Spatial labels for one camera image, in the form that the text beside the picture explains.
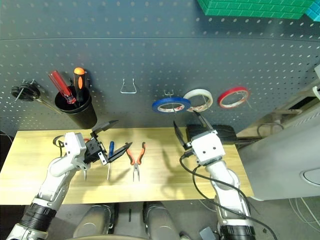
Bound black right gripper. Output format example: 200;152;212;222
173;111;214;152

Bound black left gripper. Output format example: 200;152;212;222
83;120;133;167

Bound blue handled screwdriver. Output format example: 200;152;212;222
106;141;115;181

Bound orange black pliers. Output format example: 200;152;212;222
125;141;147;182

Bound blue tape roll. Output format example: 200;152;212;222
151;96;192;114

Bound red handled scissors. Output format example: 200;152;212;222
83;137;91;181

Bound dark grey pegboard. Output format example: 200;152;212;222
0;0;320;136

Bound metal peg hook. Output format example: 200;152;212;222
163;90;177;113
199;94;210;110
234;89;253;109

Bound black box device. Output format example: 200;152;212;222
186;124;237;145

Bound black plastic cup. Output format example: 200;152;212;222
54;86;98;129

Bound white tape roll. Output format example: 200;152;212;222
183;88;214;113

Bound red tape roll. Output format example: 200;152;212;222
216;86;250;109

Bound orange black screwdriver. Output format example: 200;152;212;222
72;67;87;102

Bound silver left robot leg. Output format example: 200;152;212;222
73;204;116;238

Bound silver robot leg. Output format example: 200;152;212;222
73;204;116;238
144;201;181;240

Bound white machine housing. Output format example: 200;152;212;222
237;99;320;202

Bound silver right robot leg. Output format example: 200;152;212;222
144;201;181;240

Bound grey square floor pad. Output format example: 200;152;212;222
199;227;213;240

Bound green brick pattern bin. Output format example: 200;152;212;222
196;0;315;20

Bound cyan brick pattern bin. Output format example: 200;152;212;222
305;3;320;18

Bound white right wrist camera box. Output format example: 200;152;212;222
191;131;226;166

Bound wire loop pliers holder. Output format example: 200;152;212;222
120;78;138;95

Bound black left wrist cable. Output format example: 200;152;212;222
52;134;67;157

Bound red handled screwdriver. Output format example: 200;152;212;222
48;70;77;105

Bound black handled scissors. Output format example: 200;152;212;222
10;79;62;115

